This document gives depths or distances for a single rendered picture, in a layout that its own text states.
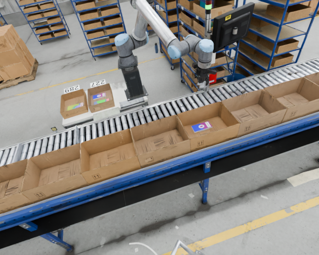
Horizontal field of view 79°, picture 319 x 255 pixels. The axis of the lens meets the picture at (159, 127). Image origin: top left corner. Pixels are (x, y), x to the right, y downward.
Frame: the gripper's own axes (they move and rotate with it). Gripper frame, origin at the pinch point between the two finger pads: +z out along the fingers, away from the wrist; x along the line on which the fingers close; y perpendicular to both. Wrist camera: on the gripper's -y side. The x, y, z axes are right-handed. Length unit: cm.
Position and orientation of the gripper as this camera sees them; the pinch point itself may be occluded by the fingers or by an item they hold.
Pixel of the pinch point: (204, 86)
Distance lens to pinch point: 158.4
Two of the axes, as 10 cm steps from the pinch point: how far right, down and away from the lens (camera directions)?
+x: 3.7, 7.1, -6.0
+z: 0.9, 6.1, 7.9
